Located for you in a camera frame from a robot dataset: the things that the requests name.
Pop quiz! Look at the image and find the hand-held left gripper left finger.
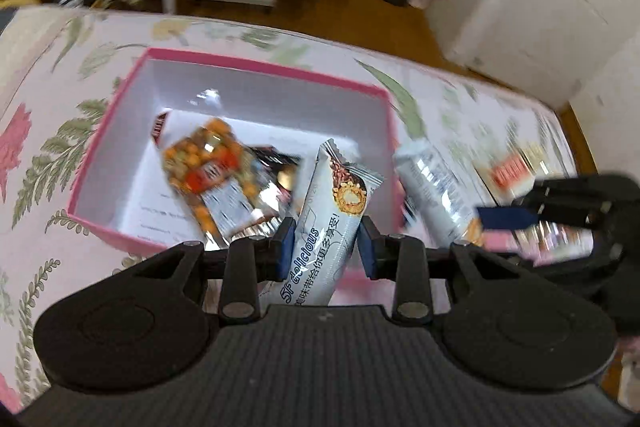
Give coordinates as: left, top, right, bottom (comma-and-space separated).
127, 216, 297, 325

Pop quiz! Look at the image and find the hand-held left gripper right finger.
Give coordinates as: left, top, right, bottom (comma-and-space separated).
357, 215, 524, 326

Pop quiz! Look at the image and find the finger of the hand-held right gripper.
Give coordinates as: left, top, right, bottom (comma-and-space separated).
476, 205, 542, 232

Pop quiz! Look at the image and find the silver snack bar packet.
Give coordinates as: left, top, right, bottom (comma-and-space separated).
282, 139, 387, 308
392, 141, 487, 251

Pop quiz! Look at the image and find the black cracker packet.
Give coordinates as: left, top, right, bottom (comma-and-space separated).
249, 145, 304, 208

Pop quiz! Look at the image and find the clear mixed nut bag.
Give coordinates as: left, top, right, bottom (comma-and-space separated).
162, 117, 282, 253

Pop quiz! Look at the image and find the pink cardboard box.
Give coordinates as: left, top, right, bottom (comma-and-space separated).
67, 47, 407, 308

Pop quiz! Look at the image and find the small dark red packet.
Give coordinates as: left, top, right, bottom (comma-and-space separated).
151, 110, 174, 146

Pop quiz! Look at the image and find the beige snack bag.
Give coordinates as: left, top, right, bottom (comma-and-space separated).
472, 146, 557, 204

